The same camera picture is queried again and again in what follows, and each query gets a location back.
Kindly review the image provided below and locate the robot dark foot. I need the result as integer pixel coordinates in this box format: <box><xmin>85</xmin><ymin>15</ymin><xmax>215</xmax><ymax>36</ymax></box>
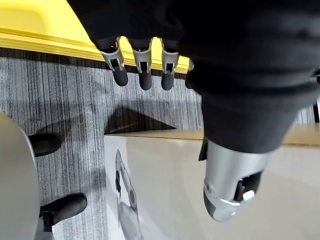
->
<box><xmin>28</xmin><ymin>133</ymin><xmax>63</xmax><ymax>158</ymax></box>
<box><xmin>39</xmin><ymin>192</ymin><xmax>88</xmax><ymax>234</ymax></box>

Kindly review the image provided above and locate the robot dark right foot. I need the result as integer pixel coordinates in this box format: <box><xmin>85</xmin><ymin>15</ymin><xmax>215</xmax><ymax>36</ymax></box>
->
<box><xmin>28</xmin><ymin>133</ymin><xmax>63</xmax><ymax>158</ymax></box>

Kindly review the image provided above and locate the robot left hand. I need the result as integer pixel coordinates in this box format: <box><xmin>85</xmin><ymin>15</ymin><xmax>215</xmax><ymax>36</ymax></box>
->
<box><xmin>67</xmin><ymin>0</ymin><xmax>320</xmax><ymax>223</ymax></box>

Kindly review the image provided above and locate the yellow shelf board low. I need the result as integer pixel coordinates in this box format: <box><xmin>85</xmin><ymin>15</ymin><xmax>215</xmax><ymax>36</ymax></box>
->
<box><xmin>0</xmin><ymin>0</ymin><xmax>191</xmax><ymax>75</ymax></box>

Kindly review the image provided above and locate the robot dark left foot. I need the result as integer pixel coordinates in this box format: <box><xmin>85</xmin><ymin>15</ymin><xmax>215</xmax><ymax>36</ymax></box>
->
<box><xmin>39</xmin><ymin>192</ymin><xmax>88</xmax><ymax>234</ymax></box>

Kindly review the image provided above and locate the white printed cardboard box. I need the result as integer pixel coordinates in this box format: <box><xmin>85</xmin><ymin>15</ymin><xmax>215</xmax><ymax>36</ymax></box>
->
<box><xmin>103</xmin><ymin>121</ymin><xmax>320</xmax><ymax>240</ymax></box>

